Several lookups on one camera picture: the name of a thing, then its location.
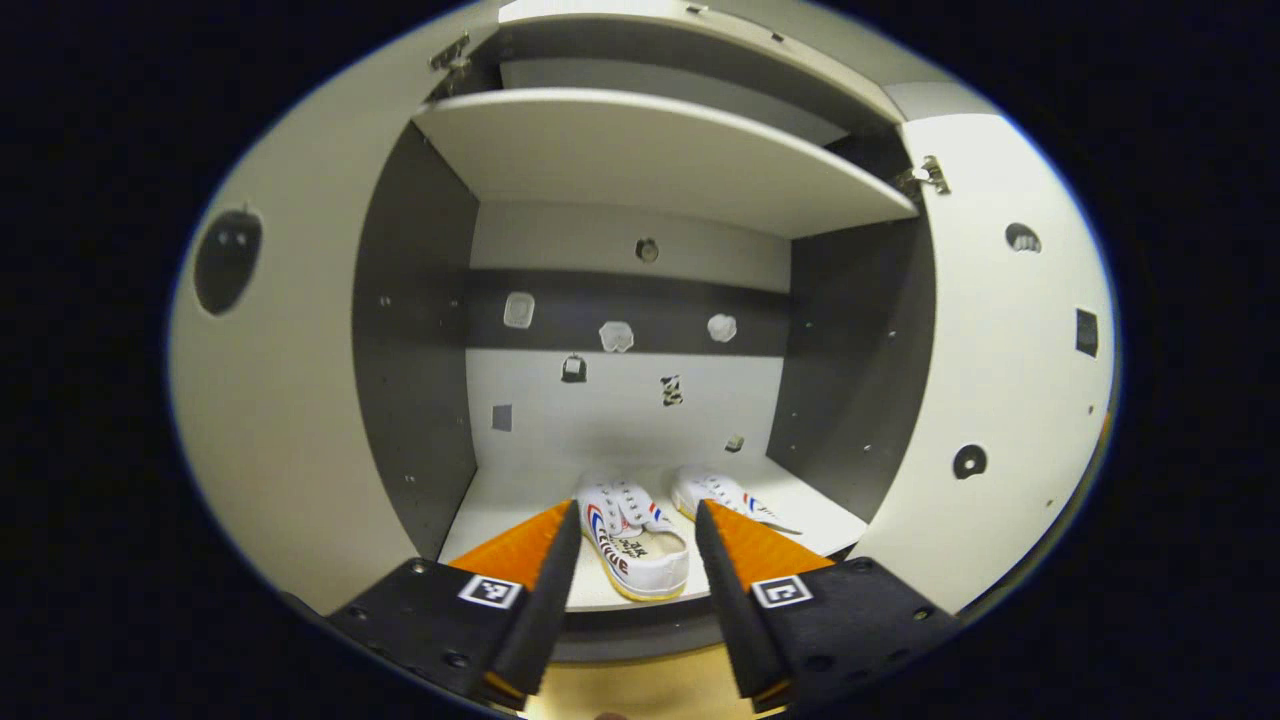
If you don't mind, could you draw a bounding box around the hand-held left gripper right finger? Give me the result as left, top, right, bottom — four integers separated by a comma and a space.
695, 500, 961, 713

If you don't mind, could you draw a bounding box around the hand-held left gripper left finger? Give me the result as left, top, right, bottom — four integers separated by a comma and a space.
328, 500, 583, 713

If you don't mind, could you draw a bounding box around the white canvas shoe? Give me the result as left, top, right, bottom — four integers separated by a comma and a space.
577, 478, 691, 603
670, 465, 803, 536

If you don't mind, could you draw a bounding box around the white shoe cabinet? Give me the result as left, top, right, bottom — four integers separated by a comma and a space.
350, 0, 941, 661

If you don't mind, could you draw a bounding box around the white cabinet door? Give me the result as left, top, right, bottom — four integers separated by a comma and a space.
168, 0, 501, 616
865, 112, 1116, 613

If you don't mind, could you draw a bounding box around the white cabinet shelf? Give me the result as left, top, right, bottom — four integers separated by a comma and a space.
412, 88, 919, 239

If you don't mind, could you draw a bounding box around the metal door hinge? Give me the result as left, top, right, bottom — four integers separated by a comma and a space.
893, 155, 951, 198
430, 33, 473, 96

